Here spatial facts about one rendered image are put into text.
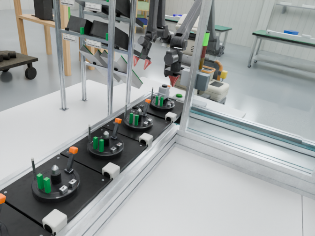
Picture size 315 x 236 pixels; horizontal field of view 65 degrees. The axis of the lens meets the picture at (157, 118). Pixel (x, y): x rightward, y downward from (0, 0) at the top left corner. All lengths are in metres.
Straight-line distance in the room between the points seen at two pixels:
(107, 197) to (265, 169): 0.68
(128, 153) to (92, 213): 0.30
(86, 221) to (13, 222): 0.18
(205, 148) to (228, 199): 0.27
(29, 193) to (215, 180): 0.70
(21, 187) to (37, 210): 0.11
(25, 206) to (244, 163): 0.85
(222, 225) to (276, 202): 0.28
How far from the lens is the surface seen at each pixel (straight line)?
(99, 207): 0.80
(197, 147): 1.19
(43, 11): 4.96
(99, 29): 1.29
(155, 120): 1.22
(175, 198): 0.98
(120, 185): 0.86
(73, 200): 0.81
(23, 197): 0.85
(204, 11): 1.03
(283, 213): 1.10
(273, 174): 1.18
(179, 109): 1.36
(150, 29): 1.92
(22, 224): 0.78
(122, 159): 0.95
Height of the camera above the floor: 1.56
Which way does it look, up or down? 28 degrees down
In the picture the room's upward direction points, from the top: 7 degrees clockwise
